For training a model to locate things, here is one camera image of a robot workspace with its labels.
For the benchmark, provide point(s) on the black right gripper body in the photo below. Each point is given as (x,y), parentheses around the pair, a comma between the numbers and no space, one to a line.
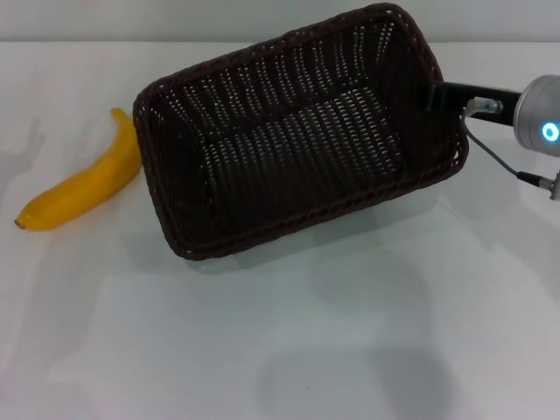
(481,92)

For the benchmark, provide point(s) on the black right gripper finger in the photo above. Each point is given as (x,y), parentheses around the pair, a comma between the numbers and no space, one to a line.
(433,97)

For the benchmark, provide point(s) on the black woven plastic basket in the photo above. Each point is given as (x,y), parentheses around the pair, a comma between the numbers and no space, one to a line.
(284,153)

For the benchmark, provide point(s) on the yellow banana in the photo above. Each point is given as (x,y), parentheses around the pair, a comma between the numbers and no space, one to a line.
(87,188)

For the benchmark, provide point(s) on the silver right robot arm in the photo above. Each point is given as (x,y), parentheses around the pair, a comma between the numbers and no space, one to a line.
(536,105)

